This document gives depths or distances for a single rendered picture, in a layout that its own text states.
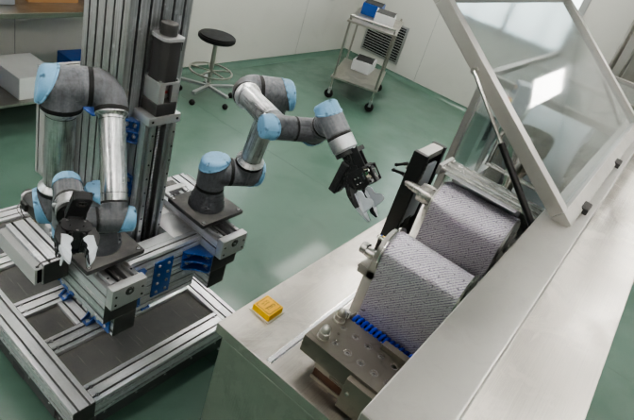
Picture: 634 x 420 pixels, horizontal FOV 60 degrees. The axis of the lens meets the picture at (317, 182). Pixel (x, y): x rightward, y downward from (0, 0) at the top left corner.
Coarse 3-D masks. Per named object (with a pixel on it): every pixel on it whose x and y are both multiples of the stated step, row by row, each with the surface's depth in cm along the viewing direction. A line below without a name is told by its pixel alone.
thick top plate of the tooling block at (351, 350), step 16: (304, 336) 151; (336, 336) 153; (352, 336) 155; (368, 336) 157; (304, 352) 153; (320, 352) 149; (336, 352) 148; (352, 352) 150; (368, 352) 151; (384, 352) 153; (336, 368) 147; (352, 368) 145; (368, 368) 146; (384, 368) 148; (368, 384) 141; (384, 384) 143
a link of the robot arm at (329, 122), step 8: (320, 104) 155; (328, 104) 154; (336, 104) 155; (320, 112) 155; (328, 112) 154; (336, 112) 154; (320, 120) 156; (328, 120) 154; (336, 120) 154; (344, 120) 155; (320, 128) 157; (328, 128) 154; (336, 128) 154; (344, 128) 154; (328, 136) 155; (336, 136) 154
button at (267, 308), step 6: (264, 300) 173; (270, 300) 174; (258, 306) 170; (264, 306) 171; (270, 306) 171; (276, 306) 172; (258, 312) 170; (264, 312) 168; (270, 312) 169; (276, 312) 171; (264, 318) 169; (270, 318) 169
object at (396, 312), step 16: (384, 288) 155; (400, 288) 152; (368, 304) 160; (384, 304) 157; (400, 304) 153; (416, 304) 150; (368, 320) 162; (384, 320) 158; (400, 320) 155; (416, 320) 151; (432, 320) 148; (400, 336) 156; (416, 336) 153
